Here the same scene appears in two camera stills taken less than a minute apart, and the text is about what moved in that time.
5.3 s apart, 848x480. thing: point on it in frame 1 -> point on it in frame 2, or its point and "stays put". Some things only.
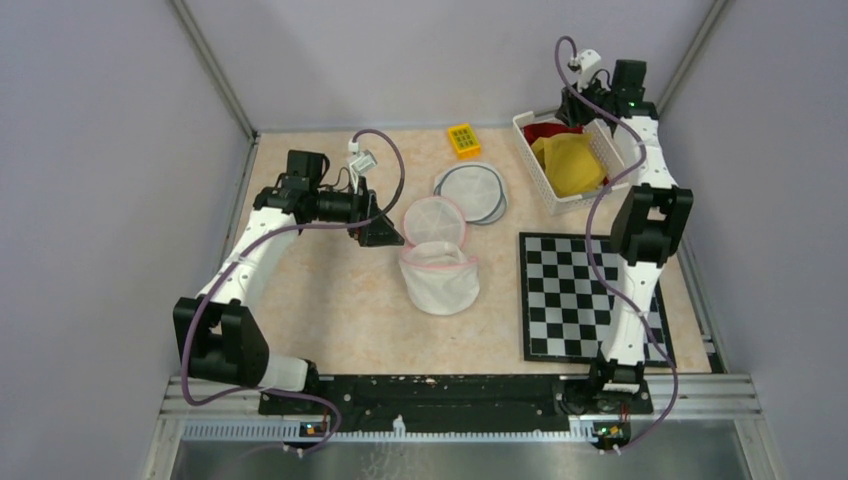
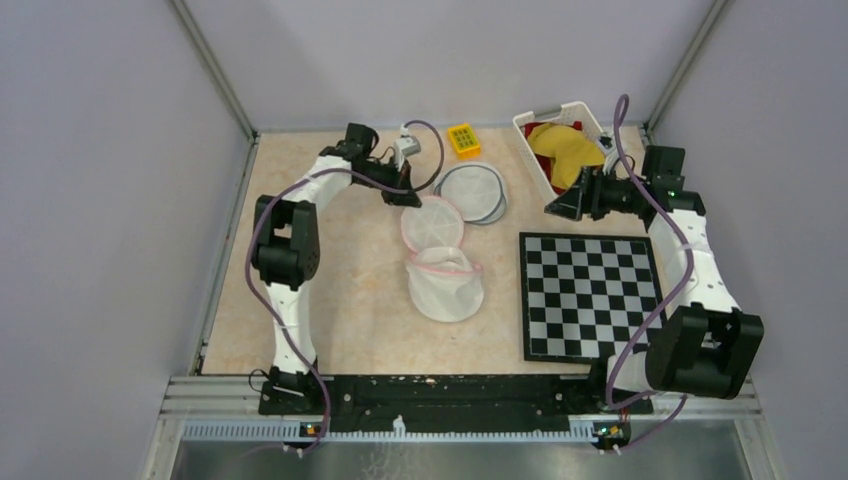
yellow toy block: (465, 141) stays put
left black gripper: (363, 206) -> (400, 181)
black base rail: (459, 404) stays put
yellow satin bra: (572, 161) stays put
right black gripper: (570, 110) -> (583, 197)
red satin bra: (536, 130) -> (545, 163)
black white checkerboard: (570, 286) stays put
